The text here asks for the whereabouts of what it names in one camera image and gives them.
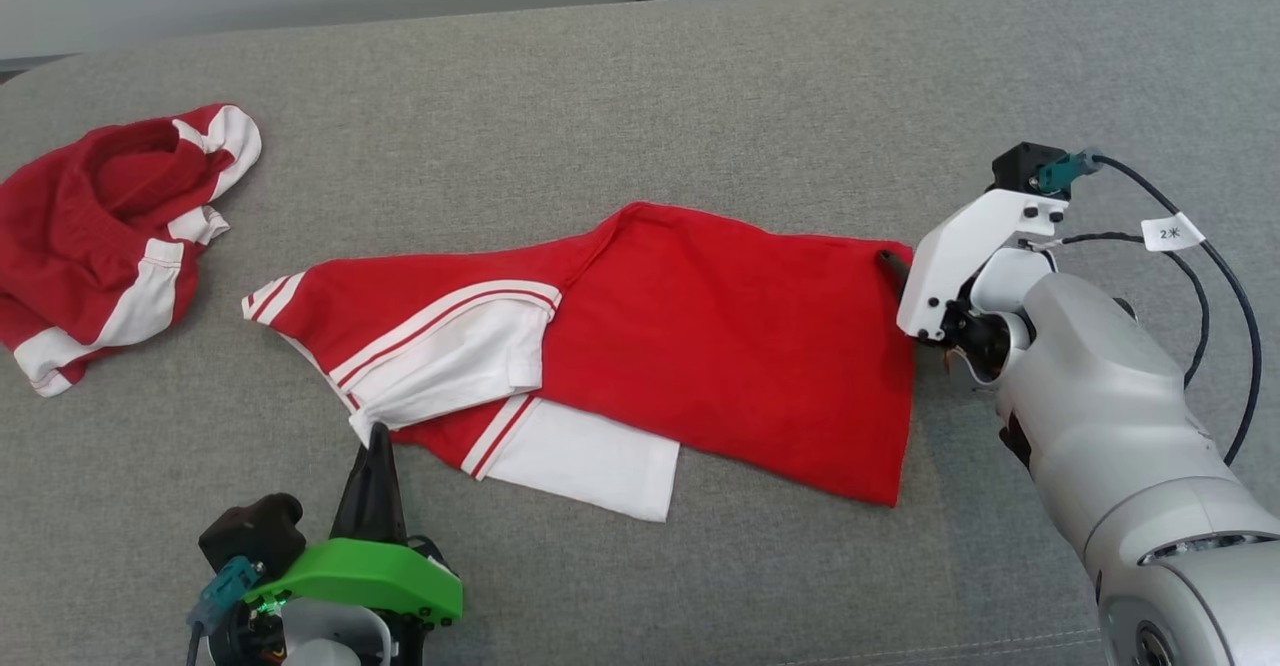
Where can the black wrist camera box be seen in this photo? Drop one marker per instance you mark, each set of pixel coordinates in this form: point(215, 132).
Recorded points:
point(1015, 168)
point(250, 536)

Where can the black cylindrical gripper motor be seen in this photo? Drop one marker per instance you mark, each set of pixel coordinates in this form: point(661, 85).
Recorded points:
point(245, 636)

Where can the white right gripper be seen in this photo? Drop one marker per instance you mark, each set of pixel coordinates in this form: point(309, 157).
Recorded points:
point(950, 256)

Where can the red basketball jersey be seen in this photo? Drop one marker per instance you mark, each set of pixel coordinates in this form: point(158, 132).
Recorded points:
point(720, 326)

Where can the red and white shorts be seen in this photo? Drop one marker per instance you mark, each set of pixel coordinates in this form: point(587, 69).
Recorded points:
point(90, 226)

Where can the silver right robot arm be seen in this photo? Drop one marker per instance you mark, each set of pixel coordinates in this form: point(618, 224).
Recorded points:
point(1100, 396)

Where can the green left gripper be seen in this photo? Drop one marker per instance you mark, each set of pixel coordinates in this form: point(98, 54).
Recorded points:
point(360, 576)

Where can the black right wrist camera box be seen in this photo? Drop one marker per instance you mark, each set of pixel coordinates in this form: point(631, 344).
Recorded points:
point(1015, 168)

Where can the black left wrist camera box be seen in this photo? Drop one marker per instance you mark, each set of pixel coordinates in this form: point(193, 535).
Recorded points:
point(250, 536)

